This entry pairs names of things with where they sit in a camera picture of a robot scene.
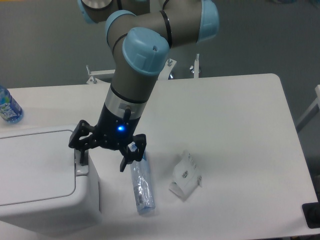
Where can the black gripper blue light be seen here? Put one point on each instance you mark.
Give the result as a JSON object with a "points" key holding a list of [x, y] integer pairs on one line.
{"points": [[114, 132]]}

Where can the white push-button trash can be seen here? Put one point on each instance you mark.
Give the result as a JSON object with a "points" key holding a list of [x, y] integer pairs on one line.
{"points": [[46, 186]]}

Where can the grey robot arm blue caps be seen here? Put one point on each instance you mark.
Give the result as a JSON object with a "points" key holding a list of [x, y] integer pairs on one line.
{"points": [[140, 41]]}

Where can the crushed clear plastic bottle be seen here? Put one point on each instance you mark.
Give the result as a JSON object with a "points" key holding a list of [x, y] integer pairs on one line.
{"points": [[142, 185]]}

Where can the crumpled white paper wrapper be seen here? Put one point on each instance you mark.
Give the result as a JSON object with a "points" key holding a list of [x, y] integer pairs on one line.
{"points": [[186, 177]]}

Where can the blue labelled water bottle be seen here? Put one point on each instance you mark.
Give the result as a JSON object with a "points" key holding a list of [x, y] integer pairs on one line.
{"points": [[10, 111]]}

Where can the black clamp at table edge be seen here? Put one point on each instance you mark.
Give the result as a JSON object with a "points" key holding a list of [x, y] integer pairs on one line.
{"points": [[311, 213]]}

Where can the white frame leg right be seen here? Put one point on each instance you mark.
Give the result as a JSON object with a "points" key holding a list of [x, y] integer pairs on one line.
{"points": [[310, 112]]}

